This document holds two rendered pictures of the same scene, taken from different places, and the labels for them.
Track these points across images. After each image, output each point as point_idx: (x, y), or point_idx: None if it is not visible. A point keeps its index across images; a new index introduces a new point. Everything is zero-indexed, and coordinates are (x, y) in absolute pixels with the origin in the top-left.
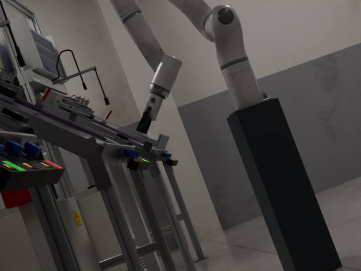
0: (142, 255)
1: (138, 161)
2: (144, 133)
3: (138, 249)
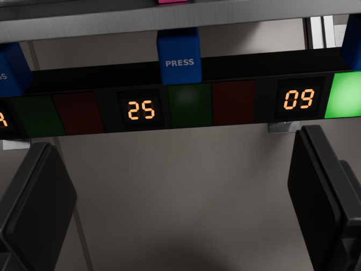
0: (304, 45)
1: (36, 125)
2: (288, 177)
3: (310, 35)
